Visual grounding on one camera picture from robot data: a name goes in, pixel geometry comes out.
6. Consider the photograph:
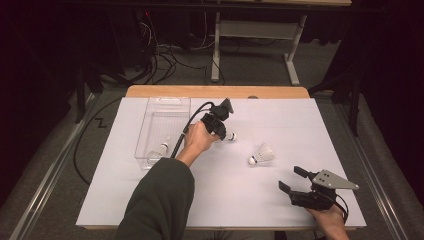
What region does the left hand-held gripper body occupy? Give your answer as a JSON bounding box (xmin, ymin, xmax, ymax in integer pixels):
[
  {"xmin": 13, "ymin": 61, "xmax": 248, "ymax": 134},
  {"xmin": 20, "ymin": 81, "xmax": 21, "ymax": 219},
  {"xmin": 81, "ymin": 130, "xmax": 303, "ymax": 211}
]
[{"xmin": 200, "ymin": 97, "xmax": 235, "ymax": 134}]

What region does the person's left hand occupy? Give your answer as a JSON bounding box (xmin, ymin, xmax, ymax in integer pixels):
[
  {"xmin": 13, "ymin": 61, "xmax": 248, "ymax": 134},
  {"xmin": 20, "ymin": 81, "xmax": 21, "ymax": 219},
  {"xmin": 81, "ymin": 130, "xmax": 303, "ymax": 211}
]
[{"xmin": 181, "ymin": 120, "xmax": 221, "ymax": 158}]

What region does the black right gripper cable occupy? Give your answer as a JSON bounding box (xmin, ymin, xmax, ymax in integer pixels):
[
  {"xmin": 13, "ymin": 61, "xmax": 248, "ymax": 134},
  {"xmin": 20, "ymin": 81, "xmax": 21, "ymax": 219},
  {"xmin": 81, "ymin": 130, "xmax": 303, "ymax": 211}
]
[{"xmin": 334, "ymin": 194, "xmax": 350, "ymax": 224}]

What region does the tangle of floor cables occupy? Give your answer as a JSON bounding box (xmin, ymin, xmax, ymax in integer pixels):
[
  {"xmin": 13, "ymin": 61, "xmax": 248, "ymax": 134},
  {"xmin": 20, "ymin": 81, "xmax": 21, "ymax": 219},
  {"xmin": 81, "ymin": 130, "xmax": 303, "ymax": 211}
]
[{"xmin": 133, "ymin": 9, "xmax": 226, "ymax": 86}]

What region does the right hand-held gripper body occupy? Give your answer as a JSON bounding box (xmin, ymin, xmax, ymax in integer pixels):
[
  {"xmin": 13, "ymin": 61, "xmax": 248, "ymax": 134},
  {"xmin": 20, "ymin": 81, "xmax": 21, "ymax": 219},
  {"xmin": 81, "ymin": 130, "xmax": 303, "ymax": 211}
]
[{"xmin": 288, "ymin": 169, "xmax": 360, "ymax": 212}]

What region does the person's right hand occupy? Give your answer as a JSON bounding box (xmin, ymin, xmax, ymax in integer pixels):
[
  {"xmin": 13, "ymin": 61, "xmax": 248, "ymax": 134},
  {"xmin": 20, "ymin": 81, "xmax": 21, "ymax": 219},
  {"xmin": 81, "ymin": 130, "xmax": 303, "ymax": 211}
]
[{"xmin": 305, "ymin": 207, "xmax": 351, "ymax": 240}]

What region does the black metal stand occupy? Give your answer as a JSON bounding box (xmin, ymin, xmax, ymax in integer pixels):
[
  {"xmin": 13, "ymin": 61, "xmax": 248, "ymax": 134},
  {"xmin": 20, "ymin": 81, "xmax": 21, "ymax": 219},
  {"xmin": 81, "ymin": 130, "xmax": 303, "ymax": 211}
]
[
  {"xmin": 308, "ymin": 71, "xmax": 363, "ymax": 138},
  {"xmin": 74, "ymin": 63, "xmax": 104, "ymax": 124}
]

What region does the clear plastic container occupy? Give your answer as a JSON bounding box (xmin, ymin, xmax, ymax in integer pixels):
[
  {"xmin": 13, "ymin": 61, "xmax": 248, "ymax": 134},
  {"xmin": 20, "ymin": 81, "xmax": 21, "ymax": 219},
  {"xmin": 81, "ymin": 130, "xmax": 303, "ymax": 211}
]
[{"xmin": 134, "ymin": 96, "xmax": 192, "ymax": 171}]

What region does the white shuttlecock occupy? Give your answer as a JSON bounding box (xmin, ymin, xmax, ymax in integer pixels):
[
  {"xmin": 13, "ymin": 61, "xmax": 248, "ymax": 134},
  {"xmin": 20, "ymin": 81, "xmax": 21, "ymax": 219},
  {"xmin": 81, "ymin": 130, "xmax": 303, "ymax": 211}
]
[
  {"xmin": 247, "ymin": 142, "xmax": 276, "ymax": 166},
  {"xmin": 146, "ymin": 142, "xmax": 170, "ymax": 165},
  {"xmin": 216, "ymin": 131, "xmax": 238, "ymax": 143}
]

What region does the aluminium floor rail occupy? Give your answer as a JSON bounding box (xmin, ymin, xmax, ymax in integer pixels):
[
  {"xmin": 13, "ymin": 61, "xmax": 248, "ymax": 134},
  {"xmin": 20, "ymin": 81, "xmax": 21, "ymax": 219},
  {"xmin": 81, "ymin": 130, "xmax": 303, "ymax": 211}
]
[
  {"xmin": 8, "ymin": 93, "xmax": 98, "ymax": 240},
  {"xmin": 334, "ymin": 103, "xmax": 411, "ymax": 240}
]

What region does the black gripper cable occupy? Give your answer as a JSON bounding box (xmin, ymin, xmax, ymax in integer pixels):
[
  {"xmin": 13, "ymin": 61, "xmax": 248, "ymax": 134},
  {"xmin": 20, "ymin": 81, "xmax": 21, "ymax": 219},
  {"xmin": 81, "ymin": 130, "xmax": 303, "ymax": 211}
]
[
  {"xmin": 334, "ymin": 194, "xmax": 350, "ymax": 224},
  {"xmin": 73, "ymin": 97, "xmax": 216, "ymax": 186}
]

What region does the white table cover sheet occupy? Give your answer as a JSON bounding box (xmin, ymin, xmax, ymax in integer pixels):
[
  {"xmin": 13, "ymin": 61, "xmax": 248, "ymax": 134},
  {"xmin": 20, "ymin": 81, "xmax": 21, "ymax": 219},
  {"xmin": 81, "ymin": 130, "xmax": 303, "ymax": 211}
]
[{"xmin": 75, "ymin": 97, "xmax": 367, "ymax": 229}]

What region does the white metal desk frame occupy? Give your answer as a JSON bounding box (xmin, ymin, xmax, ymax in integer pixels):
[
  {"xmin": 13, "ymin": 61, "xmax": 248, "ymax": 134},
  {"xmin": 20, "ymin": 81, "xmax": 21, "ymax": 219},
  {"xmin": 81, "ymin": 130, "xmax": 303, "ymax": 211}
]
[{"xmin": 210, "ymin": 0, "xmax": 353, "ymax": 87}]

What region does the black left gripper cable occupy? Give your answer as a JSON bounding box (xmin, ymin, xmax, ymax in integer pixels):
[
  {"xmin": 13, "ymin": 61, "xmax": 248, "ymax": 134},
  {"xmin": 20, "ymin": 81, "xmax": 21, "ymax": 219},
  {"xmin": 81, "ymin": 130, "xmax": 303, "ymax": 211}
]
[{"xmin": 73, "ymin": 97, "xmax": 216, "ymax": 186}]

